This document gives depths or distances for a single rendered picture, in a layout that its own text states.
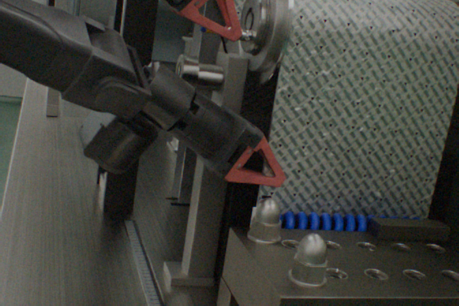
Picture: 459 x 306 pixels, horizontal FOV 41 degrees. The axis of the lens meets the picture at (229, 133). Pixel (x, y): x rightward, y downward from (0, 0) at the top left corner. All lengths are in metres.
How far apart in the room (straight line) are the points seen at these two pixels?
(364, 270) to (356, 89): 0.22
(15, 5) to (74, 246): 0.44
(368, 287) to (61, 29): 0.37
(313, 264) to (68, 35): 0.30
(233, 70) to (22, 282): 0.36
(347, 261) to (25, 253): 0.44
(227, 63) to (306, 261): 0.29
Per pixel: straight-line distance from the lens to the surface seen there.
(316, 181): 0.74
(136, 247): 0.92
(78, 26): 0.60
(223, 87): 0.76
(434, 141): 0.81
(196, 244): 0.82
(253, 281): 0.61
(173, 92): 0.64
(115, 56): 0.60
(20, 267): 0.85
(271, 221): 0.65
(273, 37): 0.69
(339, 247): 0.69
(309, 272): 0.57
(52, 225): 0.98
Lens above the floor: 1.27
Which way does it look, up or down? 12 degrees down
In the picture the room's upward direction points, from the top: 9 degrees clockwise
